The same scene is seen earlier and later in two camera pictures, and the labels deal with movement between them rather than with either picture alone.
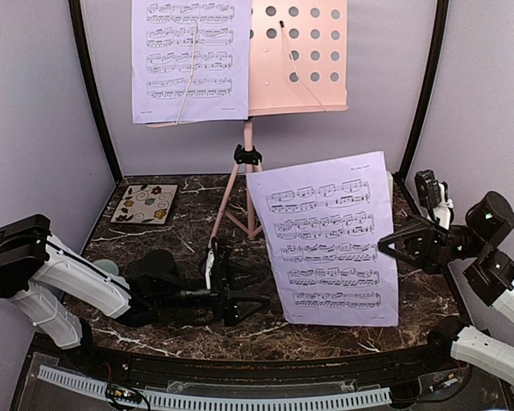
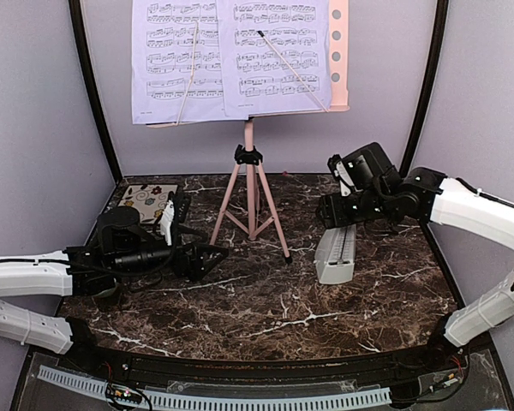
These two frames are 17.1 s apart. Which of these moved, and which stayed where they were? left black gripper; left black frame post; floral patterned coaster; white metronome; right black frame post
Moved: white metronome; left black gripper
Stayed: right black frame post; floral patterned coaster; left black frame post
